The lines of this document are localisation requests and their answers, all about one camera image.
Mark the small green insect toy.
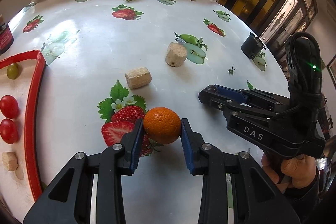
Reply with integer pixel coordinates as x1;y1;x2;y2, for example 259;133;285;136
228;65;236;75

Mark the green grape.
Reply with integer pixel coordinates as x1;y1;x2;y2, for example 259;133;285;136
6;63;20;80

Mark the orange fruit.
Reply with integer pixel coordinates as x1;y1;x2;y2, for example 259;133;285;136
143;107;182;145

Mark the person's right hand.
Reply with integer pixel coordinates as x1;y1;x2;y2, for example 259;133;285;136
261;154;317;192

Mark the red tomato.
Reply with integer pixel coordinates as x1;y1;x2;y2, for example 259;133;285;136
0;95;19;119
1;118;18;144

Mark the cork cylinder with hole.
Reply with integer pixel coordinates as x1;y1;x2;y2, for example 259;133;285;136
165;43;187;67

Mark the black motor with cork wheel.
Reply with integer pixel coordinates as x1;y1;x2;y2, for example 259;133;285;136
0;15;14;55

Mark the ornate glass door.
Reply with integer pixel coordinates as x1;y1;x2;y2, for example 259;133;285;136
252;0;320;57

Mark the red rimmed white tray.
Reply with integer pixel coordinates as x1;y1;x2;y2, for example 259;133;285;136
1;50;46;201

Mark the fruit print tablecloth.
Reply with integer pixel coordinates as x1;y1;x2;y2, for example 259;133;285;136
0;0;291;224

